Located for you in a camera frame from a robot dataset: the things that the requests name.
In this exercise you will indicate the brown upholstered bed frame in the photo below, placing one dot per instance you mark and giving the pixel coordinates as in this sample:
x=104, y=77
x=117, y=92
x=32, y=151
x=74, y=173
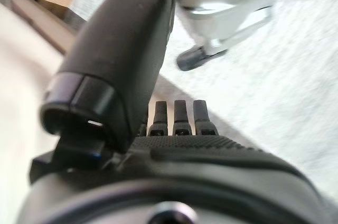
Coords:
x=47, y=23

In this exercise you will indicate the large grey striped rug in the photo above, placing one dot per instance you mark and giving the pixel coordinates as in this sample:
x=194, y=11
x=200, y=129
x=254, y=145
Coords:
x=264, y=89

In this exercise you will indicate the bed with beige cover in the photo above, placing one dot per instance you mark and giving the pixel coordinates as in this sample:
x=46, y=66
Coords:
x=16, y=102

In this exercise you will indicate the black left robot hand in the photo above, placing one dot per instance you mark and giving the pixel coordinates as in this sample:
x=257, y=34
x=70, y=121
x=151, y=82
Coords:
x=185, y=181

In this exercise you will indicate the black left robot foot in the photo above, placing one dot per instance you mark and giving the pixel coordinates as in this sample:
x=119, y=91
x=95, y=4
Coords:
x=190, y=59

